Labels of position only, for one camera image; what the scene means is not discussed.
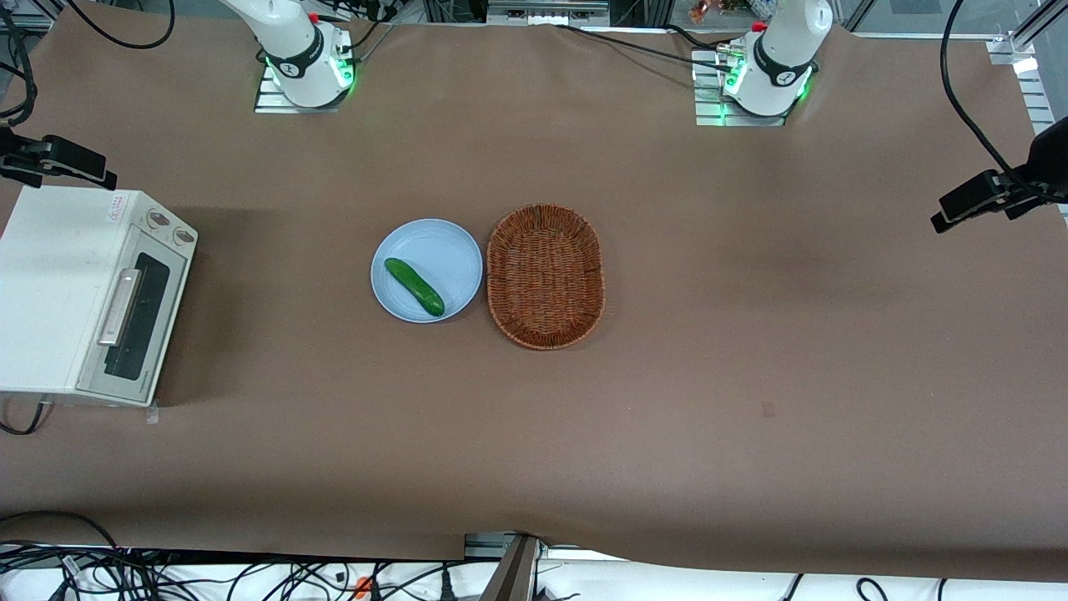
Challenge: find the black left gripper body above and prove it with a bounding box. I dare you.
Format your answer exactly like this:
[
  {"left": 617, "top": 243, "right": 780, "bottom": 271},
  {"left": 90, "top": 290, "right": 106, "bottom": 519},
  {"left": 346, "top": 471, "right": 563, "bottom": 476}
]
[{"left": 1005, "top": 115, "right": 1068, "bottom": 222}]

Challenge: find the white toaster oven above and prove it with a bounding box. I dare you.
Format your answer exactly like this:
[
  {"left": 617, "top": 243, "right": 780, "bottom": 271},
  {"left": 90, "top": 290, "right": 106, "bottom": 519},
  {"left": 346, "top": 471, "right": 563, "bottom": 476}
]
[{"left": 0, "top": 185, "right": 199, "bottom": 408}]

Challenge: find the dark aluminium frame post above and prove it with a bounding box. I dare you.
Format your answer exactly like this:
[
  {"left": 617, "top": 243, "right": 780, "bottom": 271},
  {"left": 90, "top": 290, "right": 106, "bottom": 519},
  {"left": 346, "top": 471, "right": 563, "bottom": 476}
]
[{"left": 480, "top": 534, "right": 543, "bottom": 601}]

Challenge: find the black base cable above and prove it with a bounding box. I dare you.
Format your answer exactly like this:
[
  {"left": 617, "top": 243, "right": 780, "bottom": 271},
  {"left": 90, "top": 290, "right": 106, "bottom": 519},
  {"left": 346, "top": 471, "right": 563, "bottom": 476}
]
[
  {"left": 551, "top": 23, "right": 735, "bottom": 74},
  {"left": 663, "top": 23, "right": 725, "bottom": 53}
]

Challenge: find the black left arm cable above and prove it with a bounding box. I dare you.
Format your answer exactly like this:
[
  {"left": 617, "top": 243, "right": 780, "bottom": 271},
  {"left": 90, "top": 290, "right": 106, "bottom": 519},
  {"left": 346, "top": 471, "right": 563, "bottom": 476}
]
[{"left": 940, "top": 0, "right": 1029, "bottom": 189}]

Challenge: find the brown paper table cover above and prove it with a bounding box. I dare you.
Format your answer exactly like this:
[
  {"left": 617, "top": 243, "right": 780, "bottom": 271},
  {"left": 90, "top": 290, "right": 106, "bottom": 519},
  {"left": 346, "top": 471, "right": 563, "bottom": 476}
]
[{"left": 0, "top": 21, "right": 1068, "bottom": 583}]

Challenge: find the brown oval wicker basket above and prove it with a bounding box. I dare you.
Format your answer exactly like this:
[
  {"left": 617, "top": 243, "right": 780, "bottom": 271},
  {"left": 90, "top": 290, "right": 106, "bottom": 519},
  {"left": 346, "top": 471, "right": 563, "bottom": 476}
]
[{"left": 486, "top": 204, "right": 605, "bottom": 351}]

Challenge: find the toaster oven glass door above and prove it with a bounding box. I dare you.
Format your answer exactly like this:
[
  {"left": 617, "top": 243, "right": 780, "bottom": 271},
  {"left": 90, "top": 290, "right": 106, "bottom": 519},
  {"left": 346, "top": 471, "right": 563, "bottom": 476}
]
[{"left": 75, "top": 242, "right": 196, "bottom": 408}]

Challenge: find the silver aluminium frame rail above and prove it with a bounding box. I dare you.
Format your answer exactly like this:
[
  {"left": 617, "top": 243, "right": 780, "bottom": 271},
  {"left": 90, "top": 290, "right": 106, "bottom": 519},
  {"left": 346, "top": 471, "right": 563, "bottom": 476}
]
[{"left": 987, "top": 0, "right": 1068, "bottom": 226}]

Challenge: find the black oven power cable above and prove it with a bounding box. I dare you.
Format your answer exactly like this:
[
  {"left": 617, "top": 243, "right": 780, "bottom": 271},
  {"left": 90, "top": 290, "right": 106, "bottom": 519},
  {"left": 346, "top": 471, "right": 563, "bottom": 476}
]
[{"left": 0, "top": 399, "right": 51, "bottom": 437}]

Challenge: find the green cucumber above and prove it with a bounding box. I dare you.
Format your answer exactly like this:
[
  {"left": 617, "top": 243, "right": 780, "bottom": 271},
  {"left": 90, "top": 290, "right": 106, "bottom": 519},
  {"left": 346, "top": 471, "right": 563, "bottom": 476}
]
[{"left": 384, "top": 258, "right": 446, "bottom": 317}]

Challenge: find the tangle of black floor cables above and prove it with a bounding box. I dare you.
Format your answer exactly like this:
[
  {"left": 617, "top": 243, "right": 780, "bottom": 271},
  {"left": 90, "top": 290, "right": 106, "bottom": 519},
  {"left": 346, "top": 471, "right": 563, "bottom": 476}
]
[{"left": 0, "top": 511, "right": 501, "bottom": 601}]

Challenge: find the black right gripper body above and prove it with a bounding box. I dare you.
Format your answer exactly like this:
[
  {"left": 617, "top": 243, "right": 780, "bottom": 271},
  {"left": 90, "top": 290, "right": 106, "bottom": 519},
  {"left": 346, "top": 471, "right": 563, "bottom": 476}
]
[{"left": 0, "top": 125, "right": 44, "bottom": 188}]

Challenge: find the light blue round plate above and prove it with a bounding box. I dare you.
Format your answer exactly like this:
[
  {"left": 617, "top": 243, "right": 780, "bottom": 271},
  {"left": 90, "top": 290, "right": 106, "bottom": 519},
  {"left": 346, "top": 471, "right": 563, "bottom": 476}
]
[{"left": 370, "top": 219, "right": 484, "bottom": 324}]

